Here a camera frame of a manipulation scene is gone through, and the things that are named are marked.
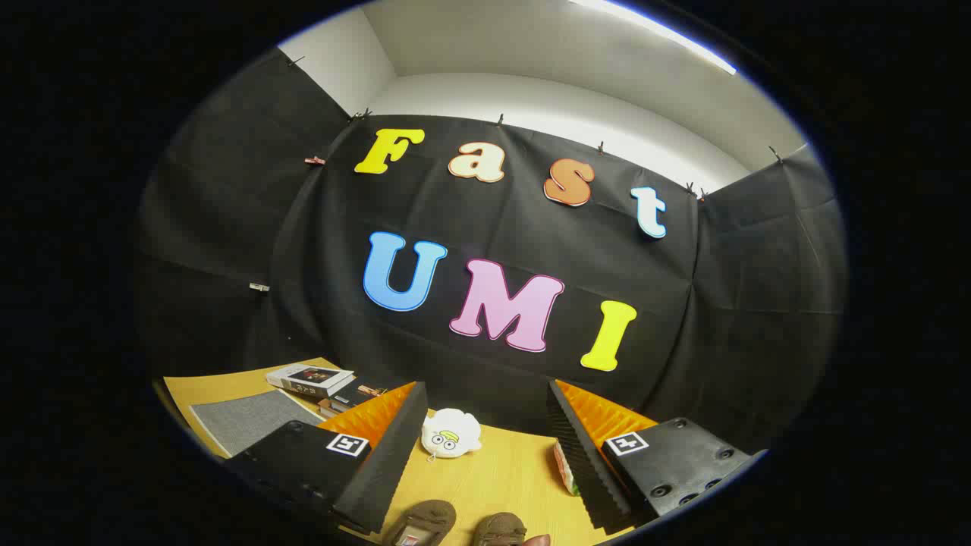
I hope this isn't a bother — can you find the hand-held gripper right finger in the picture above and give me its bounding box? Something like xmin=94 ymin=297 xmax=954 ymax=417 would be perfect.
xmin=546 ymin=379 xmax=768 ymax=533

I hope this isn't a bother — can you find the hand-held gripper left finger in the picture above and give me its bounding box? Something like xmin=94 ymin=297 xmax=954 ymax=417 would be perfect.
xmin=224 ymin=381 xmax=430 ymax=535

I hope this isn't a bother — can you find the brown fuzzy shoe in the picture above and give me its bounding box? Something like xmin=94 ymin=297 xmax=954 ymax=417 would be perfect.
xmin=472 ymin=513 xmax=528 ymax=546
xmin=387 ymin=500 xmax=457 ymax=546

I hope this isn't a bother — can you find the beige fabric storage box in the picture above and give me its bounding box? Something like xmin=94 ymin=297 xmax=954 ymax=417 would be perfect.
xmin=190 ymin=389 xmax=327 ymax=458

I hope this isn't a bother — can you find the watermelon slice plush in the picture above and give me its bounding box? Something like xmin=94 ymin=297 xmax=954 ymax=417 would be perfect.
xmin=553 ymin=440 xmax=582 ymax=497

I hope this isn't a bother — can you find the dark book with scales print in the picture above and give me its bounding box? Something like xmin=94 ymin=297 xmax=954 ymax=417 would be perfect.
xmin=328 ymin=381 xmax=388 ymax=409

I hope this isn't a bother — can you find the white plush toy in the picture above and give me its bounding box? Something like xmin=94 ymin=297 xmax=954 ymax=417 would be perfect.
xmin=421 ymin=408 xmax=482 ymax=462

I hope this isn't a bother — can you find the white book with portrait cover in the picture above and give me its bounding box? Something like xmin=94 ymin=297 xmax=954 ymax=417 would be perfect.
xmin=265 ymin=363 xmax=355 ymax=400

